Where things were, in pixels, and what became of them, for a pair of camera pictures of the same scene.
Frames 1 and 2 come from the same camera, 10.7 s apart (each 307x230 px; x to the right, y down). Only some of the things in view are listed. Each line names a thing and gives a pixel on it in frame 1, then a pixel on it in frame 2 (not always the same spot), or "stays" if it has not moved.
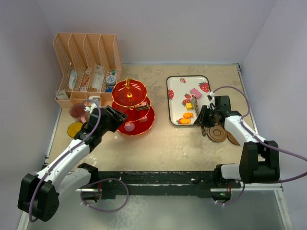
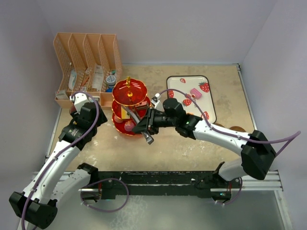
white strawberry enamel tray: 179,94 stays
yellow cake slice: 189,106 → 124,114
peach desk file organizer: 90,65 stays
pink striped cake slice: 197,95 stays
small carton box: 62,95 stays
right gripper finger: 201,119 → 145,125
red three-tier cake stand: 129,97 stays
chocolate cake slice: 143,106 stays
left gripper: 117,117 → 101,119
